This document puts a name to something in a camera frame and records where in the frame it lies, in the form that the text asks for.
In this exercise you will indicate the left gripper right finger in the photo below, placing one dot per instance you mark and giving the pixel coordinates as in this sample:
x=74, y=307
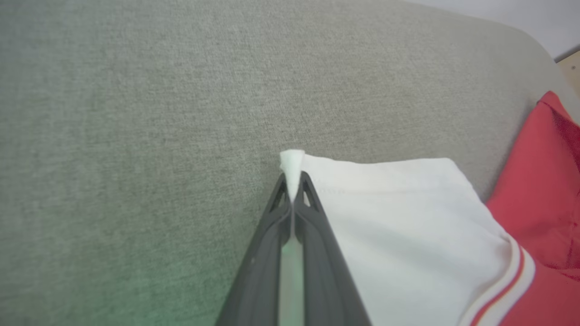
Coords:
x=321, y=271

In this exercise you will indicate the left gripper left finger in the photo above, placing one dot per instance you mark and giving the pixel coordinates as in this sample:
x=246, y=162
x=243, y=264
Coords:
x=263, y=271

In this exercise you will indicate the grey fabric sofa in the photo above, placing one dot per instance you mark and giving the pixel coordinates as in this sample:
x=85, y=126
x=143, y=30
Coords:
x=136, y=136

